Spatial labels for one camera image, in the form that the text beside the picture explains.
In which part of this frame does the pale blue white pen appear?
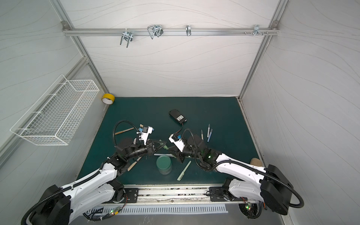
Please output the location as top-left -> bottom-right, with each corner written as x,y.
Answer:
154,153 -> 174,157

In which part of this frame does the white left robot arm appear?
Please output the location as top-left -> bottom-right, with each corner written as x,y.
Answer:
20,121 -> 167,225

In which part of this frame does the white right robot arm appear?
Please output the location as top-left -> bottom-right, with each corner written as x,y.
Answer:
169,133 -> 305,215

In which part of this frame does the light green pen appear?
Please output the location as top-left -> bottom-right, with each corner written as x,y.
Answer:
177,161 -> 191,181

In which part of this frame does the brown orange marker pen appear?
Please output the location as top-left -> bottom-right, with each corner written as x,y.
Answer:
114,127 -> 134,135

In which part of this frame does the green lidded round container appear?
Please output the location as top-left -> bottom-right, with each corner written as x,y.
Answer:
156,155 -> 172,175

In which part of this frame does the black battery box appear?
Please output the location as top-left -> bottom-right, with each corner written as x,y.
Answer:
169,109 -> 187,124

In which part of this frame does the yellow tape roll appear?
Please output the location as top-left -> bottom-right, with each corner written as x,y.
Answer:
102,93 -> 115,105

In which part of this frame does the cork sanding block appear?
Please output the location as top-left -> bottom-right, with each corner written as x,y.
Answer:
250,157 -> 263,167

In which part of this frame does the metal u-bolt clamp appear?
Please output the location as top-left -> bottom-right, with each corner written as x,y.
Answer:
120,31 -> 133,48

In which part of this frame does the metal hook clamp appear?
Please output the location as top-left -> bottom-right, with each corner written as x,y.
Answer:
147,24 -> 164,39

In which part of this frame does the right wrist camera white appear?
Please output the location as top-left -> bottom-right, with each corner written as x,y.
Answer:
169,134 -> 185,152

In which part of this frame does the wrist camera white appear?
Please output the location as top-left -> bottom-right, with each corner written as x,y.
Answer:
169,134 -> 185,152
138,126 -> 154,145

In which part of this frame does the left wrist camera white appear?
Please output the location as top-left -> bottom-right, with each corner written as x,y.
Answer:
138,126 -> 154,145

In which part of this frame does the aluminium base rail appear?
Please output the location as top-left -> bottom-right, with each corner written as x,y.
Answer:
123,184 -> 254,203

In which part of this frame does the white wire basket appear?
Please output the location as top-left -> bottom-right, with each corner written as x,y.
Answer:
10,75 -> 99,146

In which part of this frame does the aluminium cross rail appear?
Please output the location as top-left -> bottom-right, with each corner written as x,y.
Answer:
63,27 -> 280,37

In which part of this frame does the small metal ring clamp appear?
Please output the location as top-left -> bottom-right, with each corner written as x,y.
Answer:
185,25 -> 191,37

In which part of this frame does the metal bracket clamp right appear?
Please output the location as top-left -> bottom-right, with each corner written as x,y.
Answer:
244,25 -> 269,36

